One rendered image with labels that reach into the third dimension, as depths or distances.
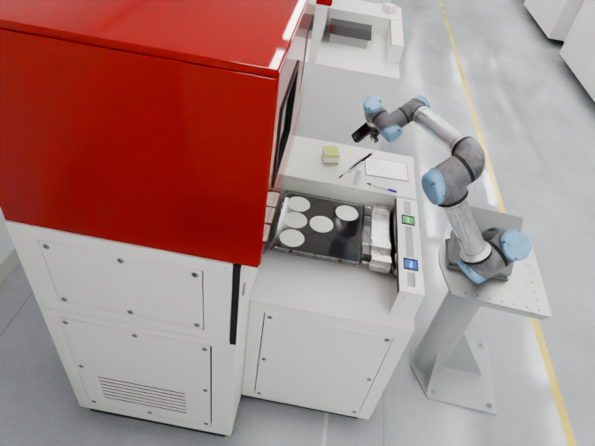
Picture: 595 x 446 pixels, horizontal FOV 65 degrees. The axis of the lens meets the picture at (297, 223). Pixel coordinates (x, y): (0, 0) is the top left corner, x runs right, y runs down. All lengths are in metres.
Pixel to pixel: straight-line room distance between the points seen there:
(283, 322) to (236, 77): 1.10
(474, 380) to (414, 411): 0.41
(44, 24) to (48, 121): 0.23
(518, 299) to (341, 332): 0.76
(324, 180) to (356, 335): 0.71
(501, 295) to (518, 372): 0.97
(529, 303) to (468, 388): 0.81
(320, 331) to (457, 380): 1.14
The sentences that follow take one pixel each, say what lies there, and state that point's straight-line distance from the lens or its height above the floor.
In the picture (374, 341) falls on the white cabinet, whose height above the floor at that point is 0.71.
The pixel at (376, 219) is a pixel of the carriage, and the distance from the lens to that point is 2.11.
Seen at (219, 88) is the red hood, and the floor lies 1.75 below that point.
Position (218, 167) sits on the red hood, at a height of 1.55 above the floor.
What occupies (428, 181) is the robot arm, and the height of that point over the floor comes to 1.33.
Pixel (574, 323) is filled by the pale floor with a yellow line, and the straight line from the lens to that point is 3.48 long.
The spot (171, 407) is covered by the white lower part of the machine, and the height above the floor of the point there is 0.25.
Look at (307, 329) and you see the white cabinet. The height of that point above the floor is 0.71.
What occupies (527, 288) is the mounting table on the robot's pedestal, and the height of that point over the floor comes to 0.82.
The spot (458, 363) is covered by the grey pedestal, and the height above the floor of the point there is 0.08.
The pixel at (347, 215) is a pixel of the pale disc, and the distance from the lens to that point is 2.05.
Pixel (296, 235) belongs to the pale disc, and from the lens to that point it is 1.91.
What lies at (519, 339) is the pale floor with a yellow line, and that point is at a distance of 3.17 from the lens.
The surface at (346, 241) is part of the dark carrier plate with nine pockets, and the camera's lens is 1.93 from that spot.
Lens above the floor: 2.22
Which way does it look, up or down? 42 degrees down
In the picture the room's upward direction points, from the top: 10 degrees clockwise
